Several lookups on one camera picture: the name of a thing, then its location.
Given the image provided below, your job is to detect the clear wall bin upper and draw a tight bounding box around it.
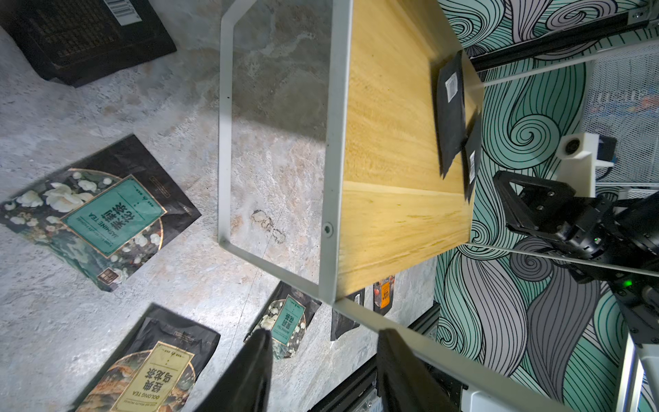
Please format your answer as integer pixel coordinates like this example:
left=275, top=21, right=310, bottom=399
left=582, top=45, right=658, bottom=185

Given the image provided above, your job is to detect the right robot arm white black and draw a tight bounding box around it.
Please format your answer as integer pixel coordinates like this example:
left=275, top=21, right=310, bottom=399
left=493, top=171, right=658, bottom=397

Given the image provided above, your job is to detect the green jasmine tea bag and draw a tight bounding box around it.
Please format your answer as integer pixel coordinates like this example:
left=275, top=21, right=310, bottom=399
left=1, top=135, right=201, bottom=292
left=244, top=282, right=322, bottom=360

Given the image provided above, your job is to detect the black tea bag hidden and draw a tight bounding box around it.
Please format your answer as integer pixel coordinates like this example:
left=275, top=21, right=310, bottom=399
left=462, top=113, right=482, bottom=203

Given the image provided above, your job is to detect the black tea bag barcode top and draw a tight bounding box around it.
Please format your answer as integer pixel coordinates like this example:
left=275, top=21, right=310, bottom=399
left=329, top=289, right=366, bottom=342

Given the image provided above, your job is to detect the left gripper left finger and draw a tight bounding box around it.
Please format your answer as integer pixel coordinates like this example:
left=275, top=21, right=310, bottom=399
left=196, top=330, right=273, bottom=412

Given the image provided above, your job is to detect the green jasmine tea bag top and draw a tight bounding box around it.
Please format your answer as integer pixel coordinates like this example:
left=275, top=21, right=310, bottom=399
left=244, top=282, right=322, bottom=360

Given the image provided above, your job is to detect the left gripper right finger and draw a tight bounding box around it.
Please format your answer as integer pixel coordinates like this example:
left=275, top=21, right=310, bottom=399
left=376, top=329, right=458, bottom=412

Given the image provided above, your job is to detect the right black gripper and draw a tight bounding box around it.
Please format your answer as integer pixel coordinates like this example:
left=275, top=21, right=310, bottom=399
left=493, top=171, right=649, bottom=260

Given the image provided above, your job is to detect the yellow oolong tea bag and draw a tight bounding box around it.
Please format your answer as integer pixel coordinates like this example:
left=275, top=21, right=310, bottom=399
left=75, top=304, right=221, bottom=411

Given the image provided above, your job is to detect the black orange tea bag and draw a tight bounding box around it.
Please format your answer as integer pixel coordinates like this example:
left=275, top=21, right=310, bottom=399
left=372, top=276, right=395, bottom=316

